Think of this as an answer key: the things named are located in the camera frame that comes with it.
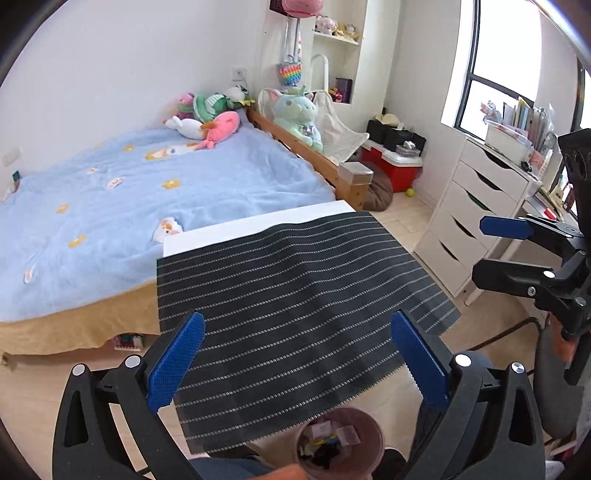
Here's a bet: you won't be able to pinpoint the purple cartoon card box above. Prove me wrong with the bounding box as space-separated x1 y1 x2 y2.
307 420 361 447

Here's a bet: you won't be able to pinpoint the white drawer cabinet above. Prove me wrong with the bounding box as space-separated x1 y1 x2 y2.
415 137 541 306

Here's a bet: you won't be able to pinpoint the black office chair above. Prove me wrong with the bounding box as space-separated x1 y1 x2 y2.
469 317 588 439

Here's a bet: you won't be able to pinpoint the toy blocks under bed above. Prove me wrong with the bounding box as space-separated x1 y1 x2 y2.
112 333 144 352

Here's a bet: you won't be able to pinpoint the books on desk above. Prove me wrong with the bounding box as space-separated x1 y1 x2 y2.
481 98 558 178

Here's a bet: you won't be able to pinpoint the tan bed skirt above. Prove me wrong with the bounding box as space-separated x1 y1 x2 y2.
1 281 160 367

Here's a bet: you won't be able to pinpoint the pink waste bin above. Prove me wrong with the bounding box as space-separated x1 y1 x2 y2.
293 407 385 479

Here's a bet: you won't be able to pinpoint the red cooler box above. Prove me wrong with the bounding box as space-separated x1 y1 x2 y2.
361 140 424 193

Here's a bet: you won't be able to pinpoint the brown floor cushion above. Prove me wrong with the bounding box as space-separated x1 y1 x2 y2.
363 162 394 212

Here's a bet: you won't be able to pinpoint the light blue bed blanket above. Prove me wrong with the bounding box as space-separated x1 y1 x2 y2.
1 125 334 322

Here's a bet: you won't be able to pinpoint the black white-striped table mat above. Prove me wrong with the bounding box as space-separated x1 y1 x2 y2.
156 212 460 453

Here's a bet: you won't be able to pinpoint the white tote bag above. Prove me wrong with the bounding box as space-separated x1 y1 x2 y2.
314 90 370 165

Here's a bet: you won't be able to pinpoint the large teal unicorn plush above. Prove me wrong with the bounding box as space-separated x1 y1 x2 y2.
270 87 324 153

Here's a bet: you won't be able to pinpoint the rainbow crochet bag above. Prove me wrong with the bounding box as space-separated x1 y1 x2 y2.
276 20 305 89

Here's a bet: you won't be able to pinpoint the white bunny plush toy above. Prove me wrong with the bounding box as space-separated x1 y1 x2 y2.
164 116 205 140

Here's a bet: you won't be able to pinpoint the pink fish plush toy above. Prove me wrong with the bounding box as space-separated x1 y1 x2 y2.
195 111 240 150

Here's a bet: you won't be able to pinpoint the green striped plush toy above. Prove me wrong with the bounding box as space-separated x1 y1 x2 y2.
192 94 228 124

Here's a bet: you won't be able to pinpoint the wooden bed frame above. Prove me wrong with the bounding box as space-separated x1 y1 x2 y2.
246 107 374 211

